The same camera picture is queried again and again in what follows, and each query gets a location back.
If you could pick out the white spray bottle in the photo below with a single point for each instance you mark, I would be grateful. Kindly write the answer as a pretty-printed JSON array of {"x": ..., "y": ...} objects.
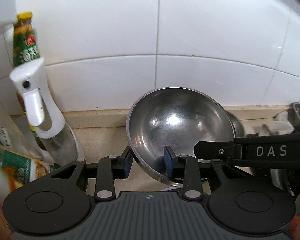
[{"x": 30, "y": 81}]

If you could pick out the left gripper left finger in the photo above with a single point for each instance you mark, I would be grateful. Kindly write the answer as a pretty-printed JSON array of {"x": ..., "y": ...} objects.
[{"x": 109, "y": 169}]

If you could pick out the white round turntable tray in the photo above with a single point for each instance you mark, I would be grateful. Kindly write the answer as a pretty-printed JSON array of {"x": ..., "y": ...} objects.
[{"x": 60, "y": 149}]

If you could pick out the yellow cap green label bottle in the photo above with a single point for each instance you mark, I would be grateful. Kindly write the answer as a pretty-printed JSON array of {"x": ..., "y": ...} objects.
[{"x": 24, "y": 41}]

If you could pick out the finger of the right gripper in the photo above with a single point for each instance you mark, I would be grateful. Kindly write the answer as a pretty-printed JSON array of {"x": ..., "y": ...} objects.
[{"x": 208, "y": 150}]

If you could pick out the grey rag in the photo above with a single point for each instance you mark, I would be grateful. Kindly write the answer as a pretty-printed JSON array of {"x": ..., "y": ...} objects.
[{"x": 279, "y": 126}]

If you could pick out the large steel bowl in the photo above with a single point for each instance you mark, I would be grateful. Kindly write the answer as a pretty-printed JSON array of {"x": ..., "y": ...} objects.
[{"x": 177, "y": 117}]

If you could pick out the seasoning packet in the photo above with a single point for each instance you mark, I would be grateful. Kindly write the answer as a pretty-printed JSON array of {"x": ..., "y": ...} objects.
[{"x": 21, "y": 169}]

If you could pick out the dark liquid clear bottle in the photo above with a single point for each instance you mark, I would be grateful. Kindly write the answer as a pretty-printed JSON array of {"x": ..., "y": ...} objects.
[{"x": 10, "y": 135}]

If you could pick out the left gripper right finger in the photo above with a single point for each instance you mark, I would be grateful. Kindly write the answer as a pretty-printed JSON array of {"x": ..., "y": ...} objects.
[{"x": 186, "y": 168}]

